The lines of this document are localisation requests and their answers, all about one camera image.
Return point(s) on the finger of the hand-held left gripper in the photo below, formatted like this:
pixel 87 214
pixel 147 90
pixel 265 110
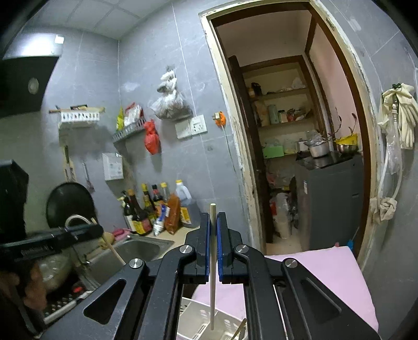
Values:
pixel 65 237

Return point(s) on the red plant twigs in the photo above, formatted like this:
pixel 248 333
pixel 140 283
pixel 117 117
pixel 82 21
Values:
pixel 339 126

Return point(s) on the soy sauce bottle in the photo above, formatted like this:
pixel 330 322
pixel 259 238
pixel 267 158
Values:
pixel 140 219

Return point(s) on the green box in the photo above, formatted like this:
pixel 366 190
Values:
pixel 273 151

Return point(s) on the clear plastic bag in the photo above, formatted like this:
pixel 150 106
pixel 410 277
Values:
pixel 393 147

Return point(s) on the orange spice bag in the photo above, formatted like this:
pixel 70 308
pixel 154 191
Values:
pixel 173 214

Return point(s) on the white wall socket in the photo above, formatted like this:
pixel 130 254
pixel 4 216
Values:
pixel 198 125

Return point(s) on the green snack packet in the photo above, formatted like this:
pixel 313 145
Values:
pixel 120 121

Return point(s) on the red snack packet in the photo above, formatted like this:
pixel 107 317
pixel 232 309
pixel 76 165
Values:
pixel 133 114

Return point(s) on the wooden cutting board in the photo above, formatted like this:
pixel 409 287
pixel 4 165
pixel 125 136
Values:
pixel 68 166

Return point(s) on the white wall switch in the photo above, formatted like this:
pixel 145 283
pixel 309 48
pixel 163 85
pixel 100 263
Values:
pixel 183 130

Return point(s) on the black wok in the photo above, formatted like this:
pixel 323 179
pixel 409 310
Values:
pixel 68 202

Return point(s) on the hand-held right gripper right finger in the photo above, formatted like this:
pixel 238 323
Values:
pixel 220 248

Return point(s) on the blue white packet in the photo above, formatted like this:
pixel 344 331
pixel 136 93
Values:
pixel 160 222

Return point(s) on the steel peeler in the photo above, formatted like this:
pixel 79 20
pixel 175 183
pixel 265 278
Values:
pixel 87 176

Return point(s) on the wooden shelf unit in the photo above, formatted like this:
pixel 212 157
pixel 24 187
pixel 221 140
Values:
pixel 281 94

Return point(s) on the grey washing machine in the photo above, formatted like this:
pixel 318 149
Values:
pixel 329 196

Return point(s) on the white utensil holder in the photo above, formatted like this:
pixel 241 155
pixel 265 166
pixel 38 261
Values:
pixel 225 323

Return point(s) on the pink floral tablecloth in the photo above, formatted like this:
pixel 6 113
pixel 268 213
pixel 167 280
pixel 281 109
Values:
pixel 326 278

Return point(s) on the black range hood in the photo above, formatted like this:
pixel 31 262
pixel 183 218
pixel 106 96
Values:
pixel 23 85

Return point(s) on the white wall box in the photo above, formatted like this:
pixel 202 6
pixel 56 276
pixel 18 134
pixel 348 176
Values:
pixel 112 166

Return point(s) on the dark pump bottle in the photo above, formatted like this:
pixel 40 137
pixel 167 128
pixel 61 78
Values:
pixel 127 212

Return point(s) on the oil jug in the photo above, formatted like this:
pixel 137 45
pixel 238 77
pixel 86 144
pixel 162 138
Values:
pixel 187 206

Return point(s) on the clear bottle yellow cap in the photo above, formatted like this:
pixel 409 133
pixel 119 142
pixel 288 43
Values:
pixel 164 193

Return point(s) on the wooden chopstick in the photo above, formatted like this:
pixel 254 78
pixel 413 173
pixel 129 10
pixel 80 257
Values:
pixel 240 328
pixel 112 250
pixel 212 304

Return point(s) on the steel sink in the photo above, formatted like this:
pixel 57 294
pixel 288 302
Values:
pixel 140 250

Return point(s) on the small steel pot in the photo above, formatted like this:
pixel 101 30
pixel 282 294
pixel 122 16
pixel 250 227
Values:
pixel 318 149

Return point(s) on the white plastic bag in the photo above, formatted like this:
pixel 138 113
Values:
pixel 281 215

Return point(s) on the white jar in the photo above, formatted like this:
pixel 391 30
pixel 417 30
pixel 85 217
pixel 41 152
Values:
pixel 281 117

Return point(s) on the red plastic bag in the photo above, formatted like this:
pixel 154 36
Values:
pixel 152 137

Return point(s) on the grey wall shelf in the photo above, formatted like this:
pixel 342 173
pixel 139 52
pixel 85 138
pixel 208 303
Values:
pixel 130 130

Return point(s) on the cream rubber gloves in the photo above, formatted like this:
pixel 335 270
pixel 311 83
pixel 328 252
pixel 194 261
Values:
pixel 408 114

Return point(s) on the beige rag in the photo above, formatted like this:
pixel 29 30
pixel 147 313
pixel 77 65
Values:
pixel 383 211

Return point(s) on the ceiling light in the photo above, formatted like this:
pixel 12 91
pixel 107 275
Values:
pixel 58 39

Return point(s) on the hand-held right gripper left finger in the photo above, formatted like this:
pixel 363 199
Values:
pixel 207 248

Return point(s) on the cream door frame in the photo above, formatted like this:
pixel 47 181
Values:
pixel 228 130

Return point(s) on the yellow packet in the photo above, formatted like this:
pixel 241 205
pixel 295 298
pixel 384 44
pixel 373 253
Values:
pixel 347 140

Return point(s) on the induction cooker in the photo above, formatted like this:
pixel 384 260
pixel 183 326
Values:
pixel 65 304

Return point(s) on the dark sauce bottle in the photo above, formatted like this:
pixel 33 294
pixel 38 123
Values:
pixel 156 196
pixel 148 202

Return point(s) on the clear bag of dried goods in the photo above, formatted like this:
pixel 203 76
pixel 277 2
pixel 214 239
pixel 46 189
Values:
pixel 171 106

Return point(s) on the person's left hand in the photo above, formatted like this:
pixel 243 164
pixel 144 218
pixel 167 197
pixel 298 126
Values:
pixel 32 284

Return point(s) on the steel bowl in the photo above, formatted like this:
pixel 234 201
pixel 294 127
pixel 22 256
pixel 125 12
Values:
pixel 346 148

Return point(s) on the steel faucet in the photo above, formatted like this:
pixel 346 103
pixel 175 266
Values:
pixel 76 218

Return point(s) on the white wall basket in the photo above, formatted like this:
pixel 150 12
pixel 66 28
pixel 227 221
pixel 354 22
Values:
pixel 78 117

